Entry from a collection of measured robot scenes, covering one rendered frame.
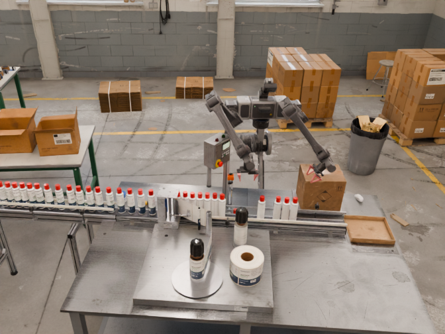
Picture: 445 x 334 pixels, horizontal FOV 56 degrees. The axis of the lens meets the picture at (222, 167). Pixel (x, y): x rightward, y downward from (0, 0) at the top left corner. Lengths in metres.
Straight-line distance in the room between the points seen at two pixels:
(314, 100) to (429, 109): 1.53
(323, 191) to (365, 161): 2.27
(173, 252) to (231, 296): 0.51
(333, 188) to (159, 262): 1.36
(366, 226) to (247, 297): 1.15
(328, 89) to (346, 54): 2.51
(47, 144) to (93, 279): 1.75
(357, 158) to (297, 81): 1.49
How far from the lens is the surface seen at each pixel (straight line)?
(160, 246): 2.84
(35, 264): 4.24
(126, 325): 3.29
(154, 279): 2.63
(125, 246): 2.94
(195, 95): 7.26
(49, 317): 3.78
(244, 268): 2.49
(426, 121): 6.37
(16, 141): 4.31
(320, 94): 6.33
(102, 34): 8.19
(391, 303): 2.78
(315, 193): 3.18
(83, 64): 8.42
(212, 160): 2.79
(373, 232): 3.23
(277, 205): 2.96
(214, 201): 2.95
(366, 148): 5.30
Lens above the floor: 2.78
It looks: 32 degrees down
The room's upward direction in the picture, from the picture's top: 2 degrees clockwise
